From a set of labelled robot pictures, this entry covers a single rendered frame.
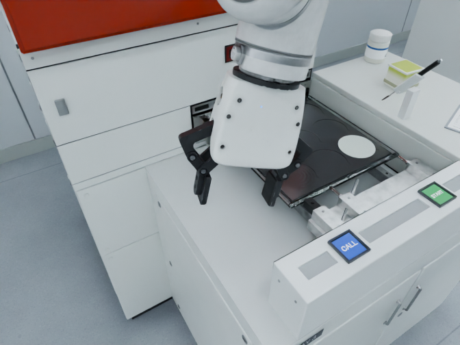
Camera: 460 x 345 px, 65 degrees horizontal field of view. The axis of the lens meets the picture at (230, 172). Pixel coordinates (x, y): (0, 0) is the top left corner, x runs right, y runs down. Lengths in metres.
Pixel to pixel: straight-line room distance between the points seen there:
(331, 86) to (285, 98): 0.83
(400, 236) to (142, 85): 0.68
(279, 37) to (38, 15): 0.53
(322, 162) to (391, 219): 0.27
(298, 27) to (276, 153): 0.14
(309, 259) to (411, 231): 0.22
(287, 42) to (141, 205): 0.90
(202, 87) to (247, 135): 0.65
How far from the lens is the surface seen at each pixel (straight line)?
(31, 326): 1.87
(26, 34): 0.80
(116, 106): 0.95
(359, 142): 1.08
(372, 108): 1.13
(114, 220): 1.18
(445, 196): 0.89
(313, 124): 1.12
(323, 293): 0.66
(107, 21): 0.82
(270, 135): 0.41
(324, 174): 0.94
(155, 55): 0.94
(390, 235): 0.77
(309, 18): 0.37
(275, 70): 0.37
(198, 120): 1.06
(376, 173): 1.09
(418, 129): 1.08
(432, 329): 1.87
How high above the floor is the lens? 1.51
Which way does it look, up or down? 42 degrees down
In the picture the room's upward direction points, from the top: straight up
